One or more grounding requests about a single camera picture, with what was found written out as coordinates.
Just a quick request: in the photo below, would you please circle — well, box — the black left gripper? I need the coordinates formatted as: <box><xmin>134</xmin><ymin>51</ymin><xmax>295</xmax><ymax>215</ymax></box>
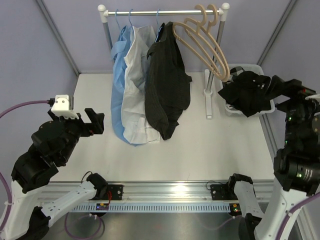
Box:
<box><xmin>49</xmin><ymin>108</ymin><xmax>105</xmax><ymax>164</ymax></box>

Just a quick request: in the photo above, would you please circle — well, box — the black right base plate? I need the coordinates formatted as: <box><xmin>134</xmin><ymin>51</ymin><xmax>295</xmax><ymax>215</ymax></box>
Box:
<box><xmin>209</xmin><ymin>183</ymin><xmax>238</xmax><ymax>201</ymax></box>

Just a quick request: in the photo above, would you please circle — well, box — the metal clothes rack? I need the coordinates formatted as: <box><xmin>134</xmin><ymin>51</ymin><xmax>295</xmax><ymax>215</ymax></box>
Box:
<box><xmin>97</xmin><ymin>2</ymin><xmax>230</xmax><ymax>120</ymax></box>

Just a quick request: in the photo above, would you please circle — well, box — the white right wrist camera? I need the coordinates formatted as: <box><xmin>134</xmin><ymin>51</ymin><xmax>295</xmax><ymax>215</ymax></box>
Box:
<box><xmin>305</xmin><ymin>94</ymin><xmax>320</xmax><ymax>102</ymax></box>

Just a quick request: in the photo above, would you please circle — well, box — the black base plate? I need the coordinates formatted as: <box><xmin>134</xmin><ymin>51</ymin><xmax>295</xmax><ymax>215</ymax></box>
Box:
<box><xmin>209</xmin><ymin>183</ymin><xmax>238</xmax><ymax>201</ymax></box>
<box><xmin>94</xmin><ymin>184</ymin><xmax>124</xmax><ymax>201</ymax></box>

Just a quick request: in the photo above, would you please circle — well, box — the wooden hanger of checkered shirt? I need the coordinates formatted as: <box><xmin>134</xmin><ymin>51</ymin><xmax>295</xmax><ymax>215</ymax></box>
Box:
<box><xmin>183</xmin><ymin>3</ymin><xmax>231</xmax><ymax>82</ymax></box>

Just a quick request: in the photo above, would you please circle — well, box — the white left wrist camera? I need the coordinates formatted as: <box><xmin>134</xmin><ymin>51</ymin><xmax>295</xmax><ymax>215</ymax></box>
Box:
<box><xmin>50</xmin><ymin>94</ymin><xmax>79</xmax><ymax>120</ymax></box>

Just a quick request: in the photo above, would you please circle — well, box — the light blue shirt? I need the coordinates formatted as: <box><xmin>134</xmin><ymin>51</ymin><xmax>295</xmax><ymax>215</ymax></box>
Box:
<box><xmin>110</xmin><ymin>26</ymin><xmax>131</xmax><ymax>144</ymax></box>

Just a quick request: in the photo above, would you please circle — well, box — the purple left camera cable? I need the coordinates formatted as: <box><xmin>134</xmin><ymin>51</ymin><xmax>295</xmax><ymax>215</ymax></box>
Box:
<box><xmin>0</xmin><ymin>99</ymin><xmax>55</xmax><ymax>238</ymax></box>

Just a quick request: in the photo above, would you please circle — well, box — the blue wire hanger left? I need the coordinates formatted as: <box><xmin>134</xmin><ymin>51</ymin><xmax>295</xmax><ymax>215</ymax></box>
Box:
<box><xmin>114</xmin><ymin>9</ymin><xmax>122</xmax><ymax>34</ymax></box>

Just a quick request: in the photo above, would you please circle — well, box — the white slotted cable duct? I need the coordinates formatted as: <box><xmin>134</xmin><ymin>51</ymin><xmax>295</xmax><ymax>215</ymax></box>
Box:
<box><xmin>71</xmin><ymin>202</ymin><xmax>231</xmax><ymax>213</ymax></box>

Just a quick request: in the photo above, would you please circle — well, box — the aluminium mounting rail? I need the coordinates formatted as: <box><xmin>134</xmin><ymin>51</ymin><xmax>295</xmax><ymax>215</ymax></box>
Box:
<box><xmin>38</xmin><ymin>181</ymin><xmax>274</xmax><ymax>204</ymax></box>

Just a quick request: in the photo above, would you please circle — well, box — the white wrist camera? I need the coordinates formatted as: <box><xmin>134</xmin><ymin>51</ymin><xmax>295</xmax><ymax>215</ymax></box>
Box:
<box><xmin>305</xmin><ymin>94</ymin><xmax>320</xmax><ymax>102</ymax></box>
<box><xmin>50</xmin><ymin>94</ymin><xmax>79</xmax><ymax>120</ymax></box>

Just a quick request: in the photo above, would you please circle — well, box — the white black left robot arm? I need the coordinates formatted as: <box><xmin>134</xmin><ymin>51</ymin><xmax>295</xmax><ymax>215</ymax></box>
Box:
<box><xmin>0</xmin><ymin>108</ymin><xmax>108</xmax><ymax>240</ymax></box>

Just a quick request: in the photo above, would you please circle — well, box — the wooden hanger of black shirt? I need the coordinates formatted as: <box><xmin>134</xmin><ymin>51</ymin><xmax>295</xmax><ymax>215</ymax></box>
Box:
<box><xmin>171</xmin><ymin>4</ymin><xmax>225</xmax><ymax>80</ymax></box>

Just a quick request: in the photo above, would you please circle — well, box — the blue wire hanger right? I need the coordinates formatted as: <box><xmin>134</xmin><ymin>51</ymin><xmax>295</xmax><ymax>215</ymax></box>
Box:
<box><xmin>156</xmin><ymin>8</ymin><xmax>161</xmax><ymax>33</ymax></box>

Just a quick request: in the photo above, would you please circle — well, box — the black white checkered shirt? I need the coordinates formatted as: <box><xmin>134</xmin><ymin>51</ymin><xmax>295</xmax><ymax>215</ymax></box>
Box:
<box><xmin>229</xmin><ymin>66</ymin><xmax>245</xmax><ymax>82</ymax></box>

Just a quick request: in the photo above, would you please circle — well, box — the blue wire hanger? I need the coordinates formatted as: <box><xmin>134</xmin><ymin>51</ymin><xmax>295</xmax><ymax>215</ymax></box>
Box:
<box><xmin>156</xmin><ymin>8</ymin><xmax>161</xmax><ymax>33</ymax></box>
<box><xmin>128</xmin><ymin>8</ymin><xmax>133</xmax><ymax>28</ymax></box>
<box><xmin>114</xmin><ymin>9</ymin><xmax>122</xmax><ymax>34</ymax></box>

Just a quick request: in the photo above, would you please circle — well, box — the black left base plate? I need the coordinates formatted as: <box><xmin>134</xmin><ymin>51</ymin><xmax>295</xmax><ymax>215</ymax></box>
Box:
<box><xmin>94</xmin><ymin>184</ymin><xmax>124</xmax><ymax>201</ymax></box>

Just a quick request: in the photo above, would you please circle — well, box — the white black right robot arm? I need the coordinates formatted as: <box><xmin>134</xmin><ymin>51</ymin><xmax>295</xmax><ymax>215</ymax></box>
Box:
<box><xmin>226</xmin><ymin>75</ymin><xmax>320</xmax><ymax>240</ymax></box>

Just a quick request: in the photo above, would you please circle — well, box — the dark pinstriped shirt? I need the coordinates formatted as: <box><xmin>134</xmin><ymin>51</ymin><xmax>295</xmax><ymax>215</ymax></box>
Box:
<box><xmin>144</xmin><ymin>21</ymin><xmax>192</xmax><ymax>140</ymax></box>

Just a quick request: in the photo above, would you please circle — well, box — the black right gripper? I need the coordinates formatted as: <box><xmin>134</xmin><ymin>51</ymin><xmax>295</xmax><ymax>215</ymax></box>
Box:
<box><xmin>264</xmin><ymin>74</ymin><xmax>320</xmax><ymax>148</ymax></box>

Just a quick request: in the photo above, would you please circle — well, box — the blue wire hanger middle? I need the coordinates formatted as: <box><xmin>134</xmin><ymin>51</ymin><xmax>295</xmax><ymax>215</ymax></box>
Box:
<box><xmin>128</xmin><ymin>8</ymin><xmax>133</xmax><ymax>28</ymax></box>

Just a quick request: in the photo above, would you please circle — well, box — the white plastic basket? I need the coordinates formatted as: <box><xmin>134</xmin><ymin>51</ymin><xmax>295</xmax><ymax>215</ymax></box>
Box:
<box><xmin>217</xmin><ymin>63</ymin><xmax>275</xmax><ymax>117</ymax></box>

